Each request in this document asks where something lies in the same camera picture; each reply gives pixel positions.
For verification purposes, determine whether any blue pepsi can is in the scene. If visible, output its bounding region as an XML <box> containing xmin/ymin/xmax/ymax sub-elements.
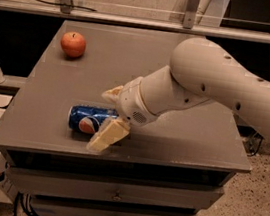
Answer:
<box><xmin>68</xmin><ymin>105</ymin><xmax>118</xmax><ymax>135</ymax></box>

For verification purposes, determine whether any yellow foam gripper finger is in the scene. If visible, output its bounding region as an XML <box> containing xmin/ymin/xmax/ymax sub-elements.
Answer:
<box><xmin>101</xmin><ymin>86</ymin><xmax>123</xmax><ymax>104</ymax></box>
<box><xmin>87</xmin><ymin>117</ymin><xmax>130</xmax><ymax>152</ymax></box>

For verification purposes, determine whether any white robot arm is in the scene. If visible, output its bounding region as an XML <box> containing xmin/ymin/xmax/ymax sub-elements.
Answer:
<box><xmin>87</xmin><ymin>37</ymin><xmax>270</xmax><ymax>152</ymax></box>

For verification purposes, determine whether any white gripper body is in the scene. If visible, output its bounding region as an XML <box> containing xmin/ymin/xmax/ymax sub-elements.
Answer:
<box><xmin>116</xmin><ymin>76</ymin><xmax>157</xmax><ymax>126</ymax></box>

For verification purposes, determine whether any red apple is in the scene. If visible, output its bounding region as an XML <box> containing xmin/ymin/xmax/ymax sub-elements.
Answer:
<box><xmin>60</xmin><ymin>31</ymin><xmax>86</xmax><ymax>58</ymax></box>

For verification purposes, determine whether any grey drawer cabinet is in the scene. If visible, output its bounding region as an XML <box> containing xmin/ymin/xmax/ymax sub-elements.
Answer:
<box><xmin>0</xmin><ymin>21</ymin><xmax>250</xmax><ymax>216</ymax></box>

